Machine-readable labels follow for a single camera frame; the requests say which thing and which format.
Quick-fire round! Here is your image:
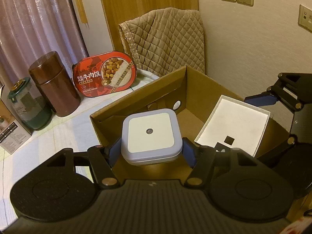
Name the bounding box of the white shallow plastic tray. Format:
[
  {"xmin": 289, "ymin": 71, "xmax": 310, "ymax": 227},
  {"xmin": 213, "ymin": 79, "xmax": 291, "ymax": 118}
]
[{"xmin": 195, "ymin": 95, "xmax": 270, "ymax": 157}]

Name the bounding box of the white square night light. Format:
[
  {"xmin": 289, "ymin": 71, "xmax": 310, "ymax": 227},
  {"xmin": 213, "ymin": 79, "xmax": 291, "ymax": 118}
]
[{"xmin": 121, "ymin": 108, "xmax": 183, "ymax": 165}]

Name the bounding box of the brown cardboard box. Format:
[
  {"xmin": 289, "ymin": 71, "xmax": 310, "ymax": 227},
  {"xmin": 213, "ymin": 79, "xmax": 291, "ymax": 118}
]
[{"xmin": 90, "ymin": 66, "xmax": 241, "ymax": 181}]

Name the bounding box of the red instant rice meal box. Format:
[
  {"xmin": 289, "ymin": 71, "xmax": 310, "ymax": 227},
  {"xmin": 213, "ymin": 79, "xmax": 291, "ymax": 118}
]
[{"xmin": 73, "ymin": 51, "xmax": 137, "ymax": 98}]

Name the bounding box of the green glass jar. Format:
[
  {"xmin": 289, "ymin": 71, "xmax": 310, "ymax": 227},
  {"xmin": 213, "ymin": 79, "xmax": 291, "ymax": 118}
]
[{"xmin": 7, "ymin": 77, "xmax": 52, "ymax": 130}]

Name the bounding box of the white product box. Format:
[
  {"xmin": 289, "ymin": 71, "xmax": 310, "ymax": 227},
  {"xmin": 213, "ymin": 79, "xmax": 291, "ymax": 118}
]
[{"xmin": 0, "ymin": 85, "xmax": 32, "ymax": 155}]

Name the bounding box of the brown cylindrical canister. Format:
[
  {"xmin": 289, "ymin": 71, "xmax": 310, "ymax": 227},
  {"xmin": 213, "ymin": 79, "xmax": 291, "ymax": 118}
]
[{"xmin": 28, "ymin": 51, "xmax": 80, "ymax": 117}]

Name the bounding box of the beige quilted chair cover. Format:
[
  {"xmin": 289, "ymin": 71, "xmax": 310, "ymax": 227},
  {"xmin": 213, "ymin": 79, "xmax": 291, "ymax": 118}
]
[{"xmin": 118, "ymin": 7, "xmax": 205, "ymax": 77}]

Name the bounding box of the pink curtain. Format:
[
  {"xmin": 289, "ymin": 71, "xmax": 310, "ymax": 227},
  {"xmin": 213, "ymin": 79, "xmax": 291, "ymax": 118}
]
[{"xmin": 1, "ymin": 0, "xmax": 88, "ymax": 86}]

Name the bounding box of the single wall socket plate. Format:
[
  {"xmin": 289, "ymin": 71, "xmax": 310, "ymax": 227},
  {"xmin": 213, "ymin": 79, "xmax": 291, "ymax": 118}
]
[{"xmin": 298, "ymin": 4, "xmax": 312, "ymax": 32}]

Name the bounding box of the small wooden wall plaque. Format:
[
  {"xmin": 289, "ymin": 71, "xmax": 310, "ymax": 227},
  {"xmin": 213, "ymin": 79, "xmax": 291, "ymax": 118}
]
[{"xmin": 75, "ymin": 0, "xmax": 89, "ymax": 27}]

